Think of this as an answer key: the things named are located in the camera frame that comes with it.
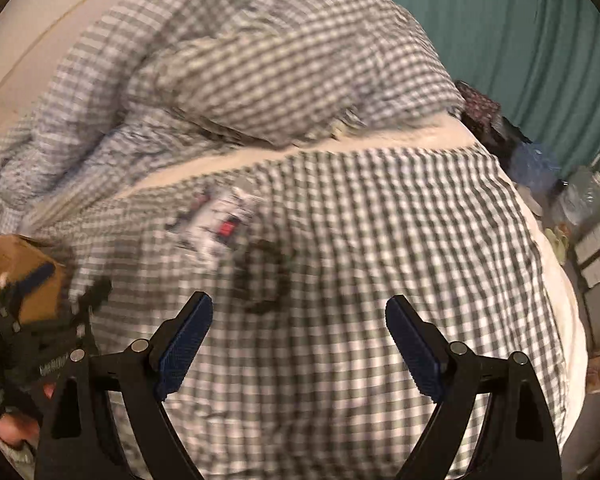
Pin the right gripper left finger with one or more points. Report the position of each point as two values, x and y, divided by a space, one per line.
79 438

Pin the teal curtain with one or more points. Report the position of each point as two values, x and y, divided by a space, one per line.
540 59

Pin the cardboard box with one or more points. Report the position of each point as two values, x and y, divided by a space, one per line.
25 274

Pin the person's hand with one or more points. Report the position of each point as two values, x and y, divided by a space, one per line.
22 425

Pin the checkered duvet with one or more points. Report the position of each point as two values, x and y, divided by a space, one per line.
153 81

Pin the clear water bottle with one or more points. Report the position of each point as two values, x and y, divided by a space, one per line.
581 196

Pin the checkered bed sheet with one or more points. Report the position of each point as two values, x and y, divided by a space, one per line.
318 390

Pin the floral tissue pack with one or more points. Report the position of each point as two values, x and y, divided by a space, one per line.
207 228

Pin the dark sunglasses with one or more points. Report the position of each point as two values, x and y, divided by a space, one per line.
262 277

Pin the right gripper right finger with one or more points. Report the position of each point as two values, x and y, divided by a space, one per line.
517 439

